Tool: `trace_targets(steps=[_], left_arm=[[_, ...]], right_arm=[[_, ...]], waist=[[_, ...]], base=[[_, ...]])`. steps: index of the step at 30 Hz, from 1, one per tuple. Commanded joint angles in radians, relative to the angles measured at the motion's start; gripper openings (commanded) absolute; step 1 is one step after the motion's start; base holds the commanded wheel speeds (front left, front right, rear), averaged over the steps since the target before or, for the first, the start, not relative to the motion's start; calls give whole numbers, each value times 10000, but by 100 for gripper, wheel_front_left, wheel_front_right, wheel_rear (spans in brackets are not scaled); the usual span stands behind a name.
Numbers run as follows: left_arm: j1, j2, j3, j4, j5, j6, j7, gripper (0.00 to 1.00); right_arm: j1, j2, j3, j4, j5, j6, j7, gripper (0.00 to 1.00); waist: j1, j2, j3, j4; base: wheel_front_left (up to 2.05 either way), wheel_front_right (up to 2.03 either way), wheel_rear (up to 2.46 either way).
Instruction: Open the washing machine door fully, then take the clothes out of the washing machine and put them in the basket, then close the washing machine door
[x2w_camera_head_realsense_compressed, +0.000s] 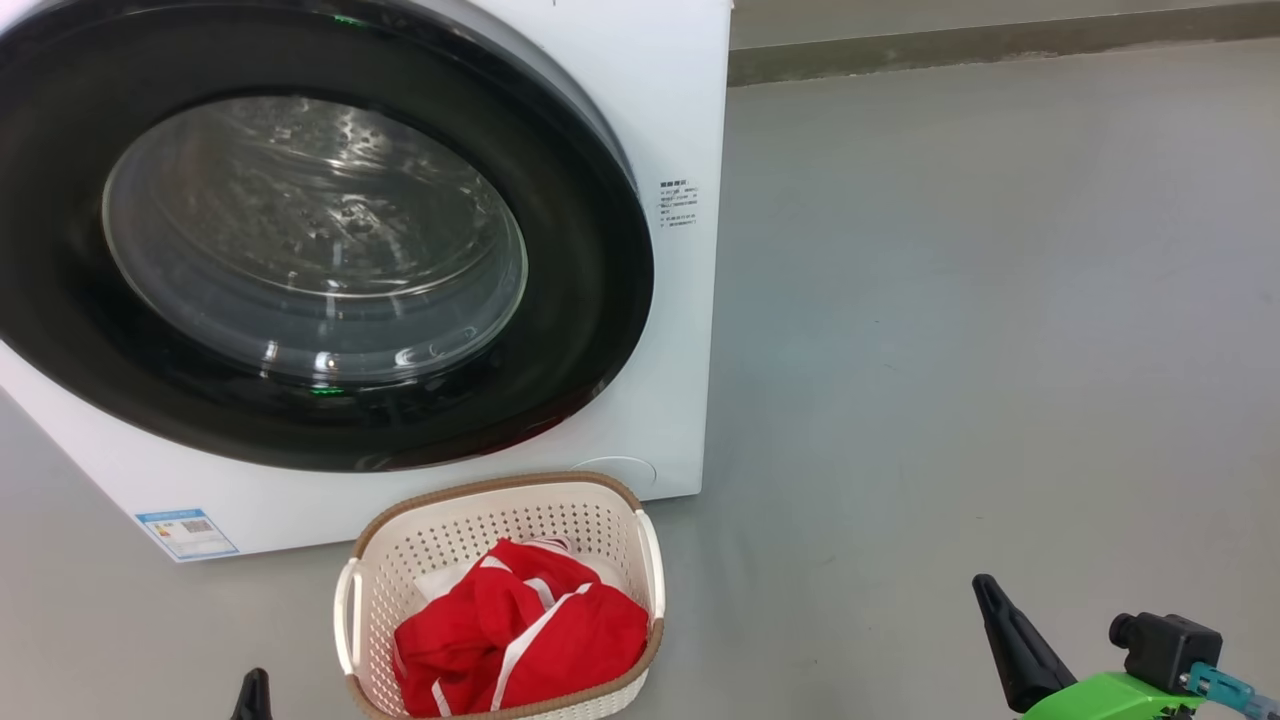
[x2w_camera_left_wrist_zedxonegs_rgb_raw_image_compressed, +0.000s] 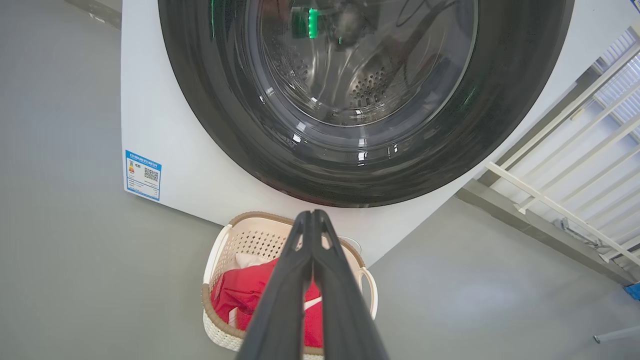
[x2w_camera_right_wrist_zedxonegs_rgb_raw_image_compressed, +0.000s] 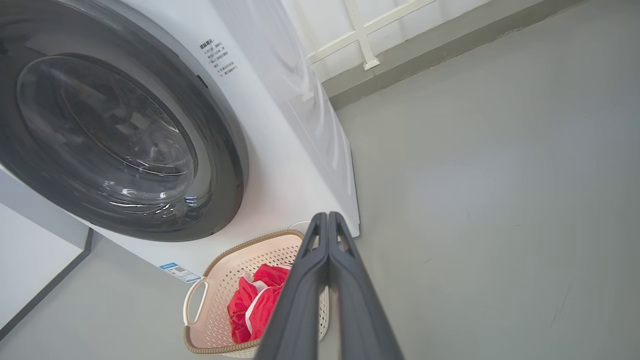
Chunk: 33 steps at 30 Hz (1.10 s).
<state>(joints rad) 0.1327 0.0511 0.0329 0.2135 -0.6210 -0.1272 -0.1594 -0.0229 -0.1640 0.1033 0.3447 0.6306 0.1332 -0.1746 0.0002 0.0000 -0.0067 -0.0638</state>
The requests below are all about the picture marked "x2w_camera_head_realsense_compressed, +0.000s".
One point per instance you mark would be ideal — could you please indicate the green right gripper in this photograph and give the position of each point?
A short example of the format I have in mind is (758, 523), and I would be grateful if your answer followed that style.
(1110, 700)

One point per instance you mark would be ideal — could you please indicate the cream perforated basket brown rim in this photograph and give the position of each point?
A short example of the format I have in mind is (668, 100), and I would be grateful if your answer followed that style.
(450, 530)

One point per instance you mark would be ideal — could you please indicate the black round glass washer door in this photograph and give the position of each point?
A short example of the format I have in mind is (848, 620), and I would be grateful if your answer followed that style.
(590, 300)

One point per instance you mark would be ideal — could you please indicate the red Bulls jersey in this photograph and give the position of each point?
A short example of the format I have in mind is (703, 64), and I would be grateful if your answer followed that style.
(560, 640)

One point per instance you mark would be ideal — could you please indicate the round filter cover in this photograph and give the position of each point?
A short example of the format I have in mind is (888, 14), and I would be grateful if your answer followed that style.
(625, 470)

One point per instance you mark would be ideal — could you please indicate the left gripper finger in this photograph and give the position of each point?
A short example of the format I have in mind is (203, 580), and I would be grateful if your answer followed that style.
(252, 700)

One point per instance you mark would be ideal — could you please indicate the grey skirting board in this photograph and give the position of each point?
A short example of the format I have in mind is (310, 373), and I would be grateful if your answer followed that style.
(1000, 45)

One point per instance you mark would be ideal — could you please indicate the white front-load washing machine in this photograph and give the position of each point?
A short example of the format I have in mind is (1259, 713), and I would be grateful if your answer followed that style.
(680, 100)

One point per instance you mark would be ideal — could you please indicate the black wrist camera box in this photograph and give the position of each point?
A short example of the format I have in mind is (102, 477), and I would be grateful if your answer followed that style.
(1170, 650)

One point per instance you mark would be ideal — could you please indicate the blue energy label sticker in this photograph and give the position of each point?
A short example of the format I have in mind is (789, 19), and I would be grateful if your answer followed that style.
(187, 534)

